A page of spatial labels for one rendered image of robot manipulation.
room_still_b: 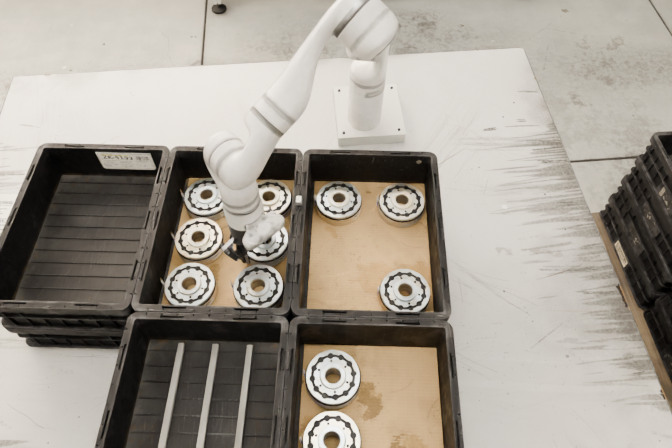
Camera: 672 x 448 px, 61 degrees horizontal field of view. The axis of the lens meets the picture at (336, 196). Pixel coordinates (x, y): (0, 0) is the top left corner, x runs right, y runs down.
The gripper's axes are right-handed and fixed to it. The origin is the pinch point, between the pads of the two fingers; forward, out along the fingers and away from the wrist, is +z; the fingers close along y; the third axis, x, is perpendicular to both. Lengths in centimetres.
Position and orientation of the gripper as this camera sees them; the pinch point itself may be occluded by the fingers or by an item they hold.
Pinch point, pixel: (253, 250)
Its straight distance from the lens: 123.0
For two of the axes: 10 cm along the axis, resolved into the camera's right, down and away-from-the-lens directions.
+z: 0.0, 5.7, 8.2
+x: 6.8, 6.1, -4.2
